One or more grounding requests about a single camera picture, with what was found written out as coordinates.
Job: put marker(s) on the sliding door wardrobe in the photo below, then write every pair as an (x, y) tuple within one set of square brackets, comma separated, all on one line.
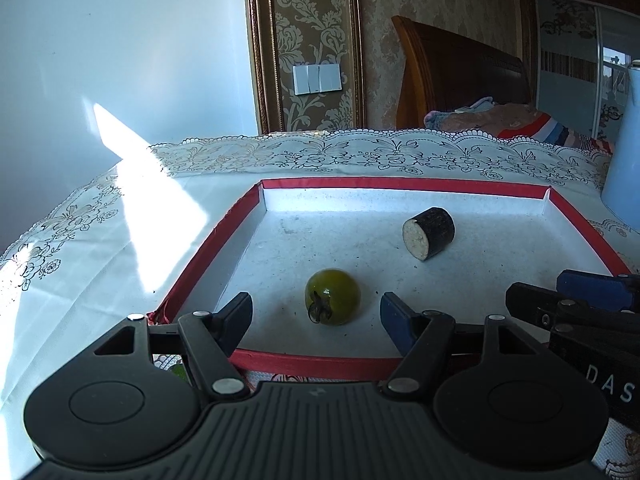
[(570, 50)]

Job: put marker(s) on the gilded wall panel frame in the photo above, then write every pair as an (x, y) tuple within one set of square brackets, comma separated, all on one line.
[(305, 20)]

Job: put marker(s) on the white jug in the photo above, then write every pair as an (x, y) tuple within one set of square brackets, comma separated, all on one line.
[(624, 160)]

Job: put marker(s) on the pink floral blanket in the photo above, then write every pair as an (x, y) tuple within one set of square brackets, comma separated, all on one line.
[(480, 120)]

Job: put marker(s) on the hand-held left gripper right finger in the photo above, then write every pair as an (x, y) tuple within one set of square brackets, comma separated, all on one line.
[(395, 321)]

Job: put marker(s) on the wooden bed headboard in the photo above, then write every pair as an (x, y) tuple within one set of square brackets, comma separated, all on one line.
[(460, 75)]

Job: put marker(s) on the striped colourful bedding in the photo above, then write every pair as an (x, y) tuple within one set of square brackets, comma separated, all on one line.
[(555, 132)]

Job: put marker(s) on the white wall switch panel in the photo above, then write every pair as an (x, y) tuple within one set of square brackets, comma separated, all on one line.
[(317, 79)]

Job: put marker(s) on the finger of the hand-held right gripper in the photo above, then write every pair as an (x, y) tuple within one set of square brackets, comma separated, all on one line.
[(527, 302), (592, 290)]

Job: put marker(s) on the dark sugarcane piece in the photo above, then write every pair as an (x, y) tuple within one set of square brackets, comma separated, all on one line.
[(428, 232)]

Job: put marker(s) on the red-edged white tray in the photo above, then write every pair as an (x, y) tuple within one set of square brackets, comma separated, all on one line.
[(350, 240)]

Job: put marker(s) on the green tomato with stem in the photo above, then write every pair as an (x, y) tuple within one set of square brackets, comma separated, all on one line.
[(332, 296)]

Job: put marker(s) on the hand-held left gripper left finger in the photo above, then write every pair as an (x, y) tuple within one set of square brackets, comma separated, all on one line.
[(238, 316)]

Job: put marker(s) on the white lace tablecloth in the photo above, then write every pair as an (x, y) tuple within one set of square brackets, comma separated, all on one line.
[(100, 240)]

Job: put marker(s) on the light blue cloth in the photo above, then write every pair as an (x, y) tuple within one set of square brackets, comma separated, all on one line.
[(475, 105)]

